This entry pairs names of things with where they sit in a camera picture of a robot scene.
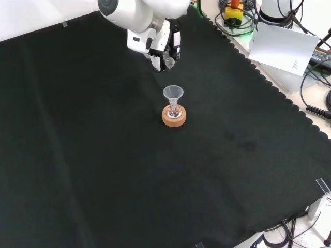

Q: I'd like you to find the black power adapter brick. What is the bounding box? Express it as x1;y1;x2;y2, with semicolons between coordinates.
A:
309;47;331;68

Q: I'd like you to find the small round-bottom glass flask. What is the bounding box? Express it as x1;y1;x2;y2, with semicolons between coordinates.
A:
167;103;181;120

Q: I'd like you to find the black cable loop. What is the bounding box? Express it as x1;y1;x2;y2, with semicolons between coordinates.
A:
214;0;257;36

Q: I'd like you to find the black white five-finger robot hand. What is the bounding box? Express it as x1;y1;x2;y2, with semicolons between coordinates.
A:
126;19;183;73

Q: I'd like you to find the black bench cloth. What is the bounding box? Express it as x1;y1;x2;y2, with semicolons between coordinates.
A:
0;5;331;248

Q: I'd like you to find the yellow emergency stop button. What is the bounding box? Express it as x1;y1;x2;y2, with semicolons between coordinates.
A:
224;0;245;27

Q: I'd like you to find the clear plastic funnel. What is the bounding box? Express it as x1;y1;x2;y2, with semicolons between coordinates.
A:
162;85;185;110

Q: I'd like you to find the black cable bundle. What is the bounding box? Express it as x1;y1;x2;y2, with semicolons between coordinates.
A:
249;216;331;248

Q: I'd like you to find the green cable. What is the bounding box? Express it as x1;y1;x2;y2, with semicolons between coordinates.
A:
190;0;208;19

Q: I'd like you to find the black coiled cable plug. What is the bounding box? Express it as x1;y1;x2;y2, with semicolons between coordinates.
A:
305;104;331;119

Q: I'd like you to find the pale white board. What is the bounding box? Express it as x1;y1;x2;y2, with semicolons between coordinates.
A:
248;21;321;77

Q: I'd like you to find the brown cork ring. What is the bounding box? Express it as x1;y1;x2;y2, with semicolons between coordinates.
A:
162;104;187;129

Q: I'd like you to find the clear glass graduated cylinder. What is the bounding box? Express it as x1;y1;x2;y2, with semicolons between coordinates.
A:
163;50;177;71

